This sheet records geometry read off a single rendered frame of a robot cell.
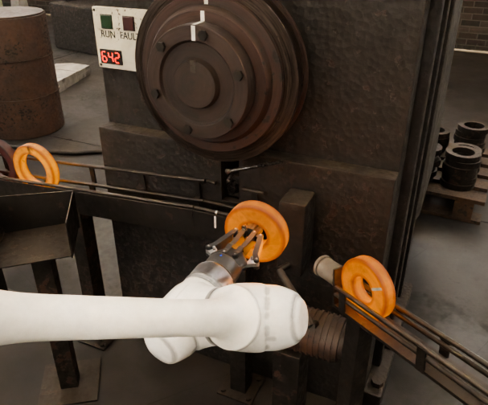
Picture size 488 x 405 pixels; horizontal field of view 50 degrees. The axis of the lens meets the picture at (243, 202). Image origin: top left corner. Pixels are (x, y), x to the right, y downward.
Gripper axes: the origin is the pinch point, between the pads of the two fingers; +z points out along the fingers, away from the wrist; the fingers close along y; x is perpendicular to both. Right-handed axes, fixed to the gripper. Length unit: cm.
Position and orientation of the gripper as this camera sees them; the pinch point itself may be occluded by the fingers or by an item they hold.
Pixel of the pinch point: (256, 226)
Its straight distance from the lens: 120.8
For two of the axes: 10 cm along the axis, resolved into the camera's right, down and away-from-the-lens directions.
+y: 9.1, 2.1, -3.7
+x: -0.2, -8.5, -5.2
